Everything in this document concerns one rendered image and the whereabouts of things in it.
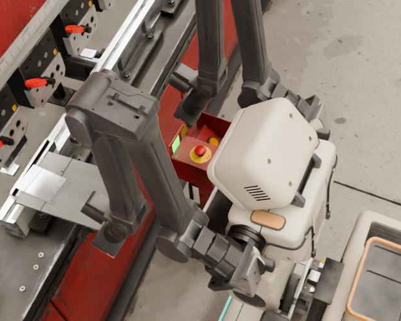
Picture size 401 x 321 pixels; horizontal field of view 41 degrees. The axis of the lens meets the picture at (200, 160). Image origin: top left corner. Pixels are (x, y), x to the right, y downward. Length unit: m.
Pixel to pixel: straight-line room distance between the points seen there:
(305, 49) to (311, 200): 2.14
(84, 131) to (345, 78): 2.40
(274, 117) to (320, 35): 2.27
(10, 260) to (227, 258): 0.72
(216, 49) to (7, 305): 0.87
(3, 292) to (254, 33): 0.95
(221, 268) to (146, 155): 0.34
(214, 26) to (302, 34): 2.13
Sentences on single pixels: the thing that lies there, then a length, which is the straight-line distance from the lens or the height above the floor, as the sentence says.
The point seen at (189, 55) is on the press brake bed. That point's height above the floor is 0.73.
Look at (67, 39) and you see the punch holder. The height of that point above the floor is 1.25.
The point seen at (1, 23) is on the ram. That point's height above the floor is 1.47.
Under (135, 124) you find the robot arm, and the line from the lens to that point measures 0.82.
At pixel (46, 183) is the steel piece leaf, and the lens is 1.55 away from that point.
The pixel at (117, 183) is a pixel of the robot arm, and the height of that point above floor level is 1.39.
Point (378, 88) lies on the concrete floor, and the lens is 3.11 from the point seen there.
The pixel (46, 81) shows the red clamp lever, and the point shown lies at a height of 1.27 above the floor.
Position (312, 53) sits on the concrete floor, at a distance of 3.23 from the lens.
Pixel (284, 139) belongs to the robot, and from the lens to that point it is 1.10.
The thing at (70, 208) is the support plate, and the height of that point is 1.00.
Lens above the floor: 2.24
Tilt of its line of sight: 56 degrees down
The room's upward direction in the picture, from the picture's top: 5 degrees counter-clockwise
